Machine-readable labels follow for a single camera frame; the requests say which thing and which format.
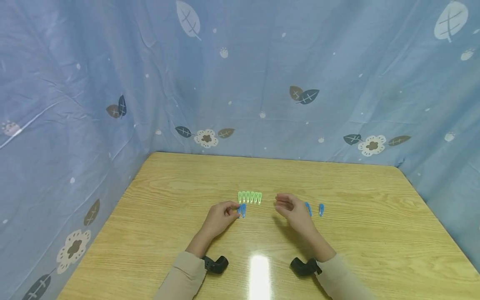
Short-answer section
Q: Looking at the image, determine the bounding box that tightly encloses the person's left hand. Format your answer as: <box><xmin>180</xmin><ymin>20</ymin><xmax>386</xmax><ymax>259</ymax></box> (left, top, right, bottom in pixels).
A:
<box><xmin>199</xmin><ymin>201</ymin><xmax>241</xmax><ymax>242</ymax></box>

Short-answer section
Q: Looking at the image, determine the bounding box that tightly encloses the person's right hand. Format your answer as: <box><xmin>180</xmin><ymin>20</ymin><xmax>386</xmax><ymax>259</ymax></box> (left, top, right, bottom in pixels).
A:
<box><xmin>274</xmin><ymin>193</ymin><xmax>319</xmax><ymax>241</ymax></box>

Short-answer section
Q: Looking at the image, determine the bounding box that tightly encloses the person's right forearm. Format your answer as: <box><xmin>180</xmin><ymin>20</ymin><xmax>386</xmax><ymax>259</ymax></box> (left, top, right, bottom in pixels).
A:
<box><xmin>304</xmin><ymin>230</ymin><xmax>378</xmax><ymax>300</ymax></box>

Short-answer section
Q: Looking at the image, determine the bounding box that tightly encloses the person's left forearm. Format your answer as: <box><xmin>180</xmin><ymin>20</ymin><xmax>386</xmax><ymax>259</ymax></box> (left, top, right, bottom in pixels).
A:
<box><xmin>153</xmin><ymin>230</ymin><xmax>215</xmax><ymax>300</ymax></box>

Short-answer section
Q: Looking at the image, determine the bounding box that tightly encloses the row of green hair clips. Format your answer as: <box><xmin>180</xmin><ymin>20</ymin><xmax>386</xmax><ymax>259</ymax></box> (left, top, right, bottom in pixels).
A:
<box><xmin>237</xmin><ymin>191</ymin><xmax>263</xmax><ymax>205</ymax></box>

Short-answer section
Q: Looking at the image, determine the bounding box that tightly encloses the black wrist band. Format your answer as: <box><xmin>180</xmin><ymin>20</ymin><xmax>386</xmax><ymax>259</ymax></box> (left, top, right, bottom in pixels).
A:
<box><xmin>202</xmin><ymin>255</ymin><xmax>229</xmax><ymax>275</ymax></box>
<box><xmin>290</xmin><ymin>257</ymin><xmax>323</xmax><ymax>277</ymax></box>

